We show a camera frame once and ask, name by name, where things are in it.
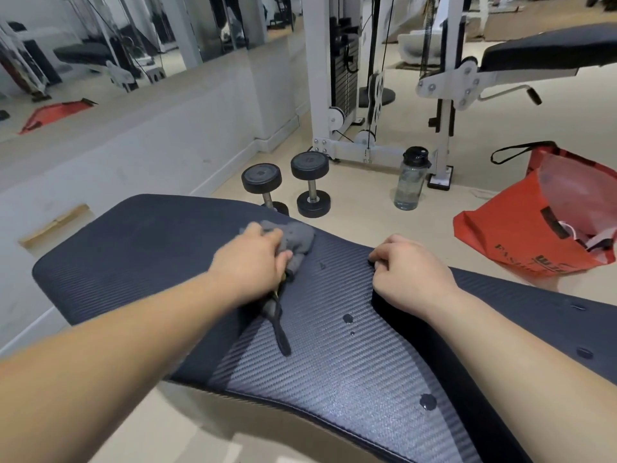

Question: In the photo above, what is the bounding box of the person's right hand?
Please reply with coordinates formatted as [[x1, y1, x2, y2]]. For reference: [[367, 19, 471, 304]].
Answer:
[[368, 234, 460, 325]]

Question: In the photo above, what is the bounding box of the person's left hand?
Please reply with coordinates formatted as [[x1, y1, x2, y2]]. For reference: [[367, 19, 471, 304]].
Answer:
[[206, 221, 294, 310]]

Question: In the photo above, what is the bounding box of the grey microfibre cloth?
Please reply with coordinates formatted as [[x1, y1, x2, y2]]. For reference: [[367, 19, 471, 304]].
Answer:
[[258, 219, 317, 358]]

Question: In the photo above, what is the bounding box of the dark blue padded bench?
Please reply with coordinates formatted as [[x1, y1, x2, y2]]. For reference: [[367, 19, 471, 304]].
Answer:
[[32, 194, 617, 463]]

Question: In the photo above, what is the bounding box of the person's left forearm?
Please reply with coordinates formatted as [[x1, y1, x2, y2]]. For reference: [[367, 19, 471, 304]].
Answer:
[[0, 269, 251, 463]]

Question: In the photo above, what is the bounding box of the person's right forearm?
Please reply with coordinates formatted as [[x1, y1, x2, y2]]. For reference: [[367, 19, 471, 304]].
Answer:
[[424, 284, 617, 463]]

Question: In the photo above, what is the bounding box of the clear water bottle black lid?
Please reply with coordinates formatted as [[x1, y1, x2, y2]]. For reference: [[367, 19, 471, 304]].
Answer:
[[393, 146, 431, 212]]

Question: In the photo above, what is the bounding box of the black round dumbbell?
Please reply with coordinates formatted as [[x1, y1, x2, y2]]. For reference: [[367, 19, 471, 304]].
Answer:
[[241, 163, 290, 217], [291, 150, 332, 219]]

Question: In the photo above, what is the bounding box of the red shopping bag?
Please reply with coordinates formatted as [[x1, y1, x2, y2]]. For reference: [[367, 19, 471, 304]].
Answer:
[[452, 141, 617, 278]]

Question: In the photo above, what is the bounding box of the black round machine base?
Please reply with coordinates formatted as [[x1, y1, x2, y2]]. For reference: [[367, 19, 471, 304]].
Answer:
[[359, 86, 396, 109]]

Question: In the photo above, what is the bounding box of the clear plastic bag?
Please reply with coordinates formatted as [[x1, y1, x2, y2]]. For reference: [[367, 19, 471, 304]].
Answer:
[[537, 152, 617, 266]]

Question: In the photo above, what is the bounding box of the white box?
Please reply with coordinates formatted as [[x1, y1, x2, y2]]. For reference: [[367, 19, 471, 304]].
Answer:
[[397, 31, 452, 61]]

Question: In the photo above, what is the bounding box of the black machine seat pad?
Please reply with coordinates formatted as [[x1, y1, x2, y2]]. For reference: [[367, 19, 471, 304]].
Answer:
[[479, 22, 617, 73]]

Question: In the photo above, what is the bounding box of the white cable machine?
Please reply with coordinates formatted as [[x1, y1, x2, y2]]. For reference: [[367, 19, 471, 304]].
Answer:
[[301, 0, 543, 191]]

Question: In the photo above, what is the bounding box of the wall mirror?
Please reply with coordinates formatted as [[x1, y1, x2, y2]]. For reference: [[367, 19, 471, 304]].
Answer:
[[0, 0, 300, 145]]

